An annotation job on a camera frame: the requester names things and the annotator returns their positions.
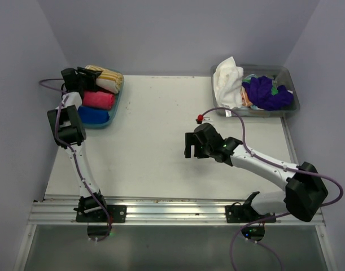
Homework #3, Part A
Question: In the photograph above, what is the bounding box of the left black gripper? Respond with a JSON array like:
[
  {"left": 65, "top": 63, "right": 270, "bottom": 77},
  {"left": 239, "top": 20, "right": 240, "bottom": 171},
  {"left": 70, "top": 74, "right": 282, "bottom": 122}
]
[{"left": 76, "top": 68, "right": 102, "bottom": 93}]

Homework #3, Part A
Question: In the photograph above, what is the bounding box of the yellow white striped towel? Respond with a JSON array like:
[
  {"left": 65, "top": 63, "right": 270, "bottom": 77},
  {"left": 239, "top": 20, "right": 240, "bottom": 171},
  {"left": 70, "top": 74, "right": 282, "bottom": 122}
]
[{"left": 85, "top": 65, "right": 124, "bottom": 94}]

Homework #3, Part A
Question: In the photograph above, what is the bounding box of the blue towel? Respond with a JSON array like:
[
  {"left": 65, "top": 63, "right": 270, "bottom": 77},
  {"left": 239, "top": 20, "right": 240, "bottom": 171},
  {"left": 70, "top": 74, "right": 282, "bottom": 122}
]
[{"left": 78, "top": 106, "right": 110, "bottom": 124}]

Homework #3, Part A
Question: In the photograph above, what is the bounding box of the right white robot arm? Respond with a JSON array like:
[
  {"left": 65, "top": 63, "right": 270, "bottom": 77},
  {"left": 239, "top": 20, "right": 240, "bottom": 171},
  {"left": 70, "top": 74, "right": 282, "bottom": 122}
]
[{"left": 184, "top": 123, "right": 328, "bottom": 222}]

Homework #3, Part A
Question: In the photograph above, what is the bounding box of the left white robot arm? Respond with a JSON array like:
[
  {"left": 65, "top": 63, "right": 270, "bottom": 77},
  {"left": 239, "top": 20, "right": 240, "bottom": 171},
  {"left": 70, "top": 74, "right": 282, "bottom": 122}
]
[{"left": 47, "top": 67, "right": 109, "bottom": 222}]

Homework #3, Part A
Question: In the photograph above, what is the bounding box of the pink rolled towel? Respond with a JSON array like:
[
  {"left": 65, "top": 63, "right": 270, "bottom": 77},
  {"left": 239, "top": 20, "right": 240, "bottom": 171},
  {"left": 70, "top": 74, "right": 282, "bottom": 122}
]
[{"left": 82, "top": 91, "right": 115, "bottom": 110}]

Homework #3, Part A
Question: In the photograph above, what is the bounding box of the teal plastic tray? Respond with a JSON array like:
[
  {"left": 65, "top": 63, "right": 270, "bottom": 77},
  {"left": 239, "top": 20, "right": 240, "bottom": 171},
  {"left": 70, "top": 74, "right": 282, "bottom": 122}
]
[{"left": 83, "top": 69, "right": 124, "bottom": 129}]

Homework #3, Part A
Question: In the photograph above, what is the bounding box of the peach patterned cloth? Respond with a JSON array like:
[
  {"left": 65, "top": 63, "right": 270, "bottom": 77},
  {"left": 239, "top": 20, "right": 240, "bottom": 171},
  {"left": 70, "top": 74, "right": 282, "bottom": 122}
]
[{"left": 240, "top": 87, "right": 259, "bottom": 110}]

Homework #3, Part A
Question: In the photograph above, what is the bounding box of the purple towel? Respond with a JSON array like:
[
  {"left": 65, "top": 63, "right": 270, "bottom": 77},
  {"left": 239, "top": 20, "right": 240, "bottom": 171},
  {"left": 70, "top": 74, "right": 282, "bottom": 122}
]
[{"left": 242, "top": 76, "right": 294, "bottom": 111}]

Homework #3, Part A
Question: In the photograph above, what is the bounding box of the grey plastic bin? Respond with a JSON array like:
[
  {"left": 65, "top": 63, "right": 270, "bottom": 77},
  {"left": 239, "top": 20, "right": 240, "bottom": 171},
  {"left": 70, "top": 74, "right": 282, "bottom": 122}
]
[{"left": 210, "top": 64, "right": 302, "bottom": 119}]

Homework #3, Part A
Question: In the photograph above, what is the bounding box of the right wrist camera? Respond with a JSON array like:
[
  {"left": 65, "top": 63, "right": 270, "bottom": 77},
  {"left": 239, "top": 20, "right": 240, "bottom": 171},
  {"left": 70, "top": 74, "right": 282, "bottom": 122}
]
[{"left": 196, "top": 115, "right": 214, "bottom": 125}]

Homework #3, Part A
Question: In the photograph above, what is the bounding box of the aluminium mounting rail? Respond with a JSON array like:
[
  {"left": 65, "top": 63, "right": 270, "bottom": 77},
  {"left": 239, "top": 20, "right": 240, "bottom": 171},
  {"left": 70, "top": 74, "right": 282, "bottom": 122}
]
[{"left": 28, "top": 197, "right": 325, "bottom": 226}]

